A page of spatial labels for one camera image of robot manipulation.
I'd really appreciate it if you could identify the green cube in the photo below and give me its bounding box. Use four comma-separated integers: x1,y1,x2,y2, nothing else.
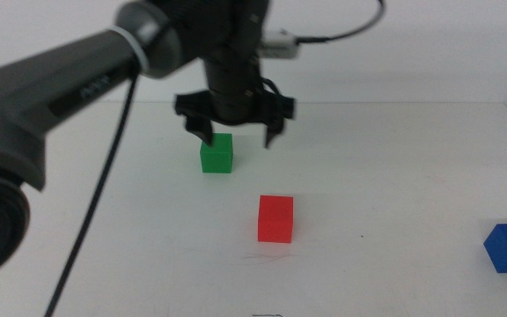
199,132,234,174

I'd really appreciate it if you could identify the red cube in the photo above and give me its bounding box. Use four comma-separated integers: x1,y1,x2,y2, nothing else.
257,195,295,244

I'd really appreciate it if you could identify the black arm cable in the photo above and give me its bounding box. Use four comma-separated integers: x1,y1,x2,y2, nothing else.
43,65,141,317

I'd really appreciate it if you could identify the black camera cable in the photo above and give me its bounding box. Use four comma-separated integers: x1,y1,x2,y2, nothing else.
297,0,387,45

